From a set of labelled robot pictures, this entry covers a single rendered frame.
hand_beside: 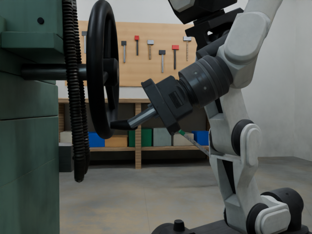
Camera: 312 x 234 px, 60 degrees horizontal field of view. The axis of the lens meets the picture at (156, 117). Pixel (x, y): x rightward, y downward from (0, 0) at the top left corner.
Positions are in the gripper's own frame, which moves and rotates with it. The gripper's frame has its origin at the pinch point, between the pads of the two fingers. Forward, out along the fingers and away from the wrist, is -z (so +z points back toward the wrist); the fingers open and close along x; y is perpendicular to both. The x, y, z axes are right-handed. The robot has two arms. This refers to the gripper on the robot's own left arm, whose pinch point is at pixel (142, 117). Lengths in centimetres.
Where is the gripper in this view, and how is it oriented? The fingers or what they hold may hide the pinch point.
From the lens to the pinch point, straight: 55.1
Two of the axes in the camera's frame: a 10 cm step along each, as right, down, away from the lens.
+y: -0.4, -1.1, -9.9
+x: -5.0, -8.6, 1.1
